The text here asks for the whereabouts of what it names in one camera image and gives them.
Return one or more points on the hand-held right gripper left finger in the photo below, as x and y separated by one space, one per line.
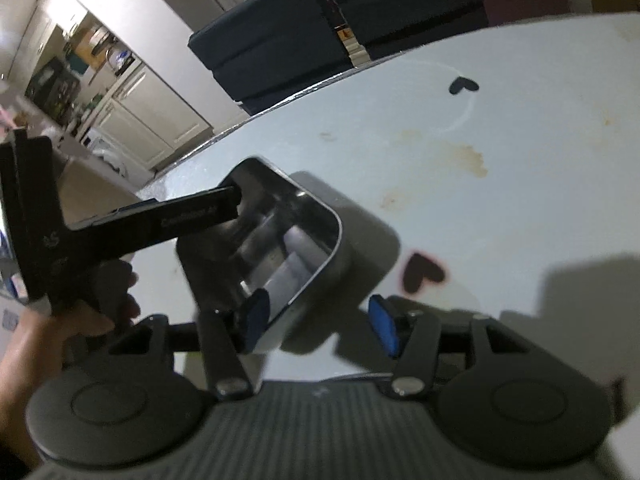
257 312

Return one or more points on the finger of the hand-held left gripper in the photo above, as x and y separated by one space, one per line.
165 222

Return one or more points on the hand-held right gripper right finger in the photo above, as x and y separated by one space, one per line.
382 327

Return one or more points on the large rectangular steel tray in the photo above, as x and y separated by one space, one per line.
305 220

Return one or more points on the person's left hand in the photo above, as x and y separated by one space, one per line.
35 355

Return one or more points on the cream kitchen cabinet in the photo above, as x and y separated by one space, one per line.
150 115

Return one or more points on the black refrigerator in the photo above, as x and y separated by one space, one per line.
52 90

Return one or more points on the dark blue chair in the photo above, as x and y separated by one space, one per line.
270 45
400 5

